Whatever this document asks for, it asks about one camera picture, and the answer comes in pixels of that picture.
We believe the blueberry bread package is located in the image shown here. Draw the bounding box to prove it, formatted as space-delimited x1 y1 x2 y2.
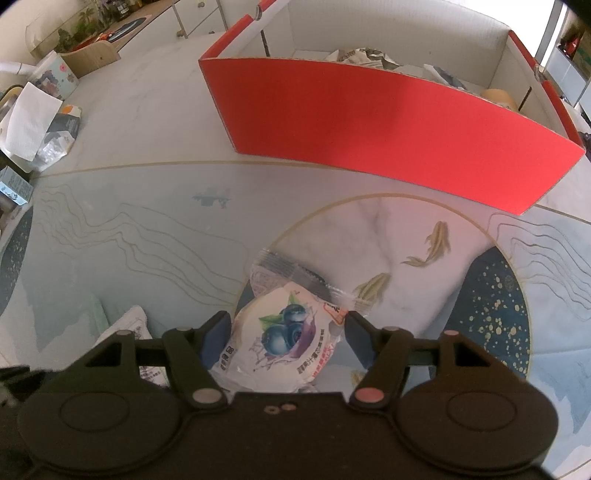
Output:
211 250 378 393

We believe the white printed snack wrapper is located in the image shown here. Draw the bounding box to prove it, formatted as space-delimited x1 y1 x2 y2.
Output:
91 303 170 388

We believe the brown foil wrapper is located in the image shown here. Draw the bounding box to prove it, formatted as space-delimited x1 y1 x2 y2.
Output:
325 47 402 71

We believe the blue white wet wipes pack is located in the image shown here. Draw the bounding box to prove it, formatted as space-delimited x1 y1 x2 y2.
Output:
423 64 468 91

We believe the small blue carton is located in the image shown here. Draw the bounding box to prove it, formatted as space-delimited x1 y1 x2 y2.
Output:
0 166 33 206

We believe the red cardboard box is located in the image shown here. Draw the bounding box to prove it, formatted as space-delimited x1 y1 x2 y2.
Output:
199 1 590 219

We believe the clear plastic bag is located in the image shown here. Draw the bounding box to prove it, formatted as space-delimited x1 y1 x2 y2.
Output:
33 105 82 172

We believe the white paper sheet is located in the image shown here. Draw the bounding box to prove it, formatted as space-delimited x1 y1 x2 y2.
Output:
3 83 63 161

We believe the white patterned cup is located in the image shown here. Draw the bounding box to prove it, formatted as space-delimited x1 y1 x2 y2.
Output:
28 51 79 100

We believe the white drawer sideboard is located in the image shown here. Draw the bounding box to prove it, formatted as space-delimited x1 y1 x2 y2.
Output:
25 1 256 60

